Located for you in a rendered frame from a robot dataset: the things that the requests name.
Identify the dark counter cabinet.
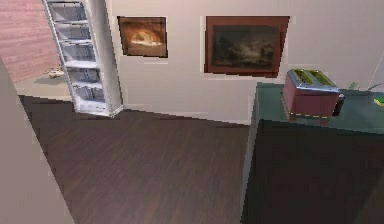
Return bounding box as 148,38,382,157
239,81,384,224

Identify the green house plant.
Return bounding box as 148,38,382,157
347,81,384,92

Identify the red toaster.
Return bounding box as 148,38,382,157
280,68,346,126

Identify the white room door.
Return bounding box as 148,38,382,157
41,0,126,118

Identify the small pale floor object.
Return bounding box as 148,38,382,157
43,66,66,80

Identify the orange framed picture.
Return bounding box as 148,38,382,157
117,15,169,59

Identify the dark landscape framed picture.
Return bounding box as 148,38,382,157
203,15,291,79

